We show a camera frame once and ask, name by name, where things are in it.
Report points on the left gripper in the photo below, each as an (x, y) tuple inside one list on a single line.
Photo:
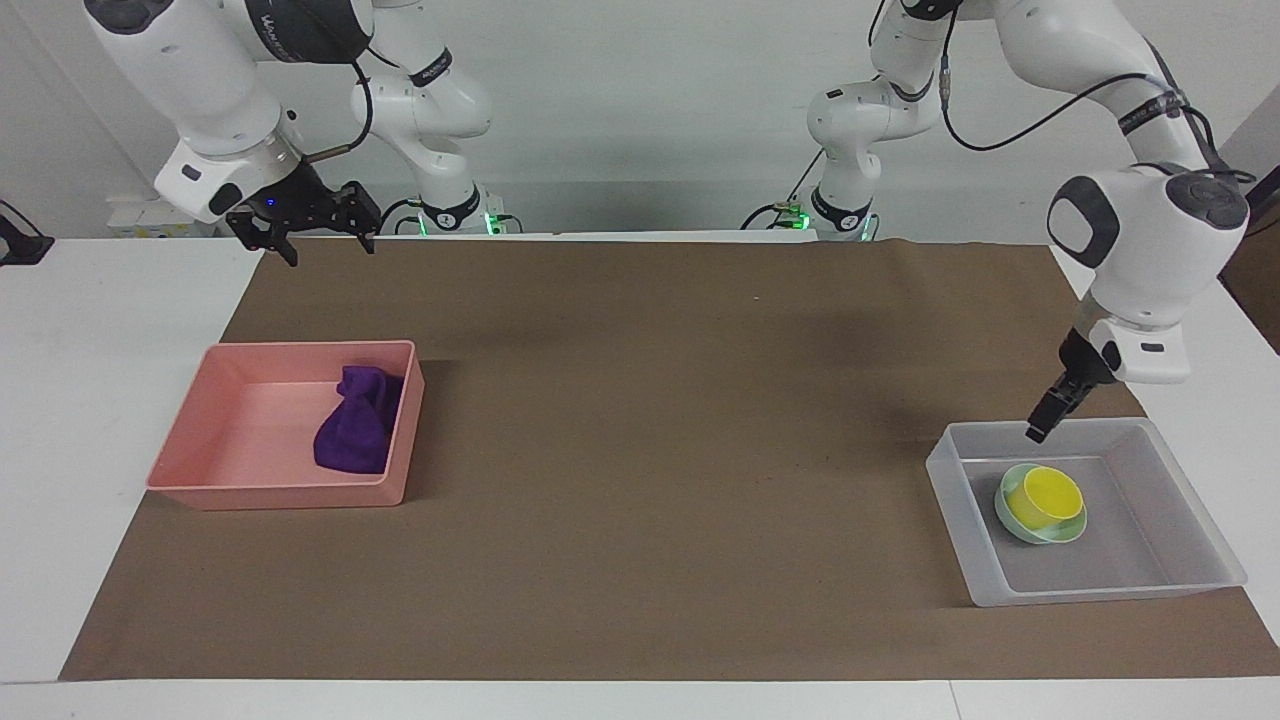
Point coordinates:
[(1080, 362)]

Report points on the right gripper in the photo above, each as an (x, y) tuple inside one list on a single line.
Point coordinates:
[(288, 200)]

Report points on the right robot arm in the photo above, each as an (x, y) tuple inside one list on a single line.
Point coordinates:
[(200, 80)]

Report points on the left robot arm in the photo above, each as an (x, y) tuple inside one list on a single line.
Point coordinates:
[(1150, 230)]

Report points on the translucent white plastic box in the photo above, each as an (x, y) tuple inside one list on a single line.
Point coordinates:
[(1130, 540)]

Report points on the pink plastic box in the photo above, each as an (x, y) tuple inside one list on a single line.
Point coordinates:
[(250, 430)]

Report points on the yellow cup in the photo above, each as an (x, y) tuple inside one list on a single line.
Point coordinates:
[(1045, 497)]

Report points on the purple cloth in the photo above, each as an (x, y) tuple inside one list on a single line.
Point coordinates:
[(355, 430)]

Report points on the black stand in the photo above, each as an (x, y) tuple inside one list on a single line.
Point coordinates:
[(20, 245)]

